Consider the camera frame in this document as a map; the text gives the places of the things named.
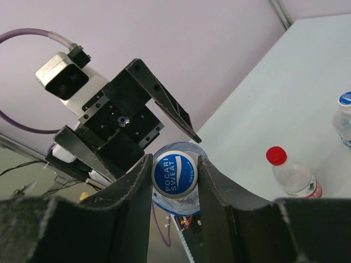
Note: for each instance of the green label clear bottle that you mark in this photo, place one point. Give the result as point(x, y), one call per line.
point(341, 119)

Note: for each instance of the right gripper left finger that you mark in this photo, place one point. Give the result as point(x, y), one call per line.
point(111, 225)

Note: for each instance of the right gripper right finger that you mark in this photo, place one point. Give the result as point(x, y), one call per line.
point(239, 226)

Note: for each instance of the red cap water bottle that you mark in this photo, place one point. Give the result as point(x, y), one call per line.
point(295, 179)

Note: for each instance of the white cable duct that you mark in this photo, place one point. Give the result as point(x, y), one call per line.
point(191, 237)

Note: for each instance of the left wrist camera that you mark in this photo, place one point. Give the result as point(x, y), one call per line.
point(69, 78)

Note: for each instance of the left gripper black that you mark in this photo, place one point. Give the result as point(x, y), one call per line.
point(114, 131)

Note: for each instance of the blue Pocari bottle cap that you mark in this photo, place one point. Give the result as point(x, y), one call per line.
point(174, 174)

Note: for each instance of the blue label Pocari bottle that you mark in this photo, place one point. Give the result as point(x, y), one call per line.
point(190, 204)

